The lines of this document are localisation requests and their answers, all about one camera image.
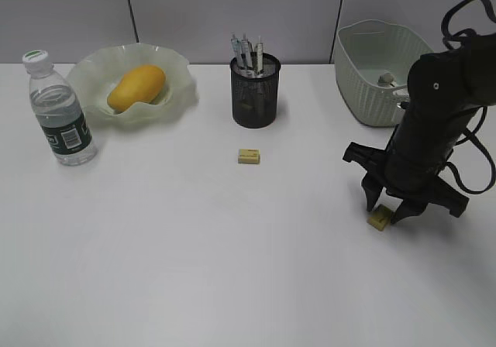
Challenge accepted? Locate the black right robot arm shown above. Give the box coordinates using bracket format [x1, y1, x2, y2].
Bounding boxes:
[343, 35, 495, 223]

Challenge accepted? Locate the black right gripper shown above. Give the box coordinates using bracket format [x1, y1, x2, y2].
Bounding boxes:
[343, 143, 468, 224]

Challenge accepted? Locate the blue grip pen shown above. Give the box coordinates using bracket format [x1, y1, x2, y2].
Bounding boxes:
[231, 33, 245, 70]

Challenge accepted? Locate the beige grip white pen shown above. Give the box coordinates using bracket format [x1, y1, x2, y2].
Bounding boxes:
[255, 36, 264, 78]

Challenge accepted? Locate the grey grip white pen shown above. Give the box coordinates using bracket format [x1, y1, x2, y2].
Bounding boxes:
[241, 34, 254, 77]

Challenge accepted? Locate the yellow mango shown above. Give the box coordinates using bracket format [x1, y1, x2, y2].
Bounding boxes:
[107, 64, 166, 112]

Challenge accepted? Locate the clear plastic water bottle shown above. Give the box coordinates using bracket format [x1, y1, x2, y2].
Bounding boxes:
[22, 50, 98, 166]

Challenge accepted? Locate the translucent green wavy plate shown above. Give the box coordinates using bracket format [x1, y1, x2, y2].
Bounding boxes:
[67, 43, 198, 130]

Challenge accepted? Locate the light green plastic basket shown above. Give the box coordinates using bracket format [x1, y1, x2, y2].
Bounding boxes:
[334, 19, 432, 127]

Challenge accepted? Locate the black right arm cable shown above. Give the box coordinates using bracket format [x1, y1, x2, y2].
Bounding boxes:
[441, 0, 496, 194]

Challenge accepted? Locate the black mesh pen holder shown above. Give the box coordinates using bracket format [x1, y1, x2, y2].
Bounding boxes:
[229, 53, 281, 129]

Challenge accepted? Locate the white waste paper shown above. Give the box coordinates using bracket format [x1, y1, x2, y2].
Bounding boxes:
[377, 72, 398, 88]

